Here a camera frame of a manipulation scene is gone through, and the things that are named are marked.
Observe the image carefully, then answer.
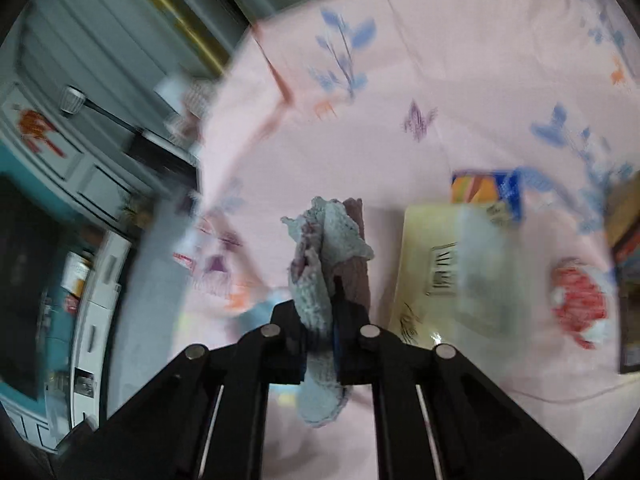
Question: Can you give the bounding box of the white cabinet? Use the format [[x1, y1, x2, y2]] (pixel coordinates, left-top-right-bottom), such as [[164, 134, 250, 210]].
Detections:
[[0, 80, 151, 456]]

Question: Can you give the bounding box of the grey crinkled knit cloth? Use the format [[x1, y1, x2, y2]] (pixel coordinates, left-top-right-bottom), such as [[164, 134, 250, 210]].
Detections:
[[280, 196, 376, 428]]

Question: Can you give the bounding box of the black rod with grey knob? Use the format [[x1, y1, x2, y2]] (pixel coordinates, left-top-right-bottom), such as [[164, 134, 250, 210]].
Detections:
[[60, 85, 198, 181]]

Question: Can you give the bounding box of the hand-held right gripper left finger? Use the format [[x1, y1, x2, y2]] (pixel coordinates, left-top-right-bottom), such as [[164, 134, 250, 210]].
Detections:
[[59, 300, 308, 480]]

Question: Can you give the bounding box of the red and white sock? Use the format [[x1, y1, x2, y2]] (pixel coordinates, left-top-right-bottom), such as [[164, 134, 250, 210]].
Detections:
[[550, 257, 613, 351]]

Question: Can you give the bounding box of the black and gold tin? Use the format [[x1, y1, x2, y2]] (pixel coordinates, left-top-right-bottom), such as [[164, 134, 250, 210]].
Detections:
[[602, 172, 640, 376]]

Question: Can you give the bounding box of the pale yellow tissue box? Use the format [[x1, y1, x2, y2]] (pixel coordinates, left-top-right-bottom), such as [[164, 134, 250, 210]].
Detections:
[[387, 202, 526, 356]]

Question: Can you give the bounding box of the blue and orange small box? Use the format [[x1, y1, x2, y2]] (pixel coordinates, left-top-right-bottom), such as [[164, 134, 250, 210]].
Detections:
[[450, 169, 526, 223]]

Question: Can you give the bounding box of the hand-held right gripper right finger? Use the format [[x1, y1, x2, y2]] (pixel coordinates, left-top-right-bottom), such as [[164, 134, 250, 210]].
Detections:
[[332, 280, 586, 480]]

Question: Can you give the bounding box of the beige pink cloth pile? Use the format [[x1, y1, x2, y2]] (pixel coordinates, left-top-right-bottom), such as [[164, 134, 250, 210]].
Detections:
[[155, 75, 216, 146]]

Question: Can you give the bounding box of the dark screen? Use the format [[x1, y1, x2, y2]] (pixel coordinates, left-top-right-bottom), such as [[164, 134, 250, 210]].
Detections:
[[0, 175, 66, 401]]

